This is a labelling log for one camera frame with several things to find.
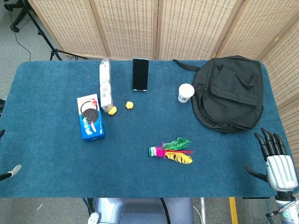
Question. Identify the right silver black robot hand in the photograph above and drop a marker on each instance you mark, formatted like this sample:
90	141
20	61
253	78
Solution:
279	170

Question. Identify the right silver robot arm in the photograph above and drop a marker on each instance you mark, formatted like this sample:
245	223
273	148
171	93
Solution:
286	207

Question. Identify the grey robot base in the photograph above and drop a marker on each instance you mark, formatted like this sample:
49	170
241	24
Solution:
140	211

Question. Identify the colourful feather shuttlecock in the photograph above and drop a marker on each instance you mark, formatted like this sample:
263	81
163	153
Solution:
171	151

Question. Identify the black tripod stand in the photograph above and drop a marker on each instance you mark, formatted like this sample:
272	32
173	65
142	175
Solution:
44	37

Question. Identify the black backpack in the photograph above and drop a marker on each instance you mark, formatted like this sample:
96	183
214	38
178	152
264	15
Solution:
230	93

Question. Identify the white paper cup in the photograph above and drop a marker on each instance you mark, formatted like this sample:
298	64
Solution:
185	93

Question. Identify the blue table mat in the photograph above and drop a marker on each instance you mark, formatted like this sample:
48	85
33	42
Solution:
130	168

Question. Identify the yellow rubber duck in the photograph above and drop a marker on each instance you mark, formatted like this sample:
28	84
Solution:
112	110
129	105

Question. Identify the black smartphone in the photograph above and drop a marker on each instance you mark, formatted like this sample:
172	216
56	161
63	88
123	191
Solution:
140	74

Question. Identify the wicker folding screen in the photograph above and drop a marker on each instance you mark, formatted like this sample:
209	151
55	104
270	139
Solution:
163	28

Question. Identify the blue Oreo cookie box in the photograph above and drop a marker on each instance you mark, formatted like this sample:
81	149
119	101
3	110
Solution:
90	117

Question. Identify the black office chair base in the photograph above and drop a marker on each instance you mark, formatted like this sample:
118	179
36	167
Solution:
16	14

